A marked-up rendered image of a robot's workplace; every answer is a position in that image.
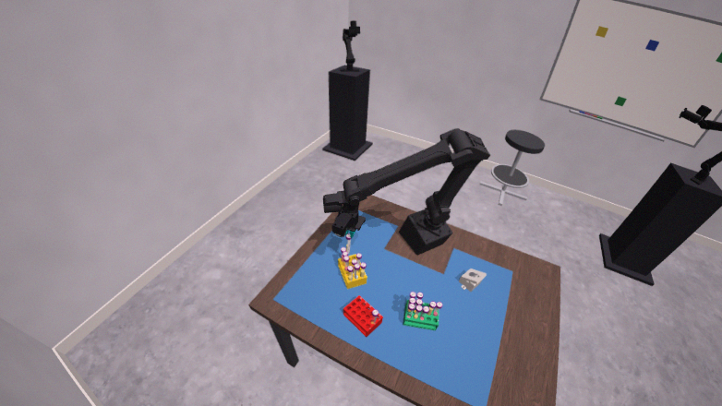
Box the blue bench mat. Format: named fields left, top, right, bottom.
left=273, top=210, right=513, bottom=406

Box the green tube rack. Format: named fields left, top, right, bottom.
left=403, top=300, right=439, bottom=330

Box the red rack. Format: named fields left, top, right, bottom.
left=343, top=295, right=383, bottom=337

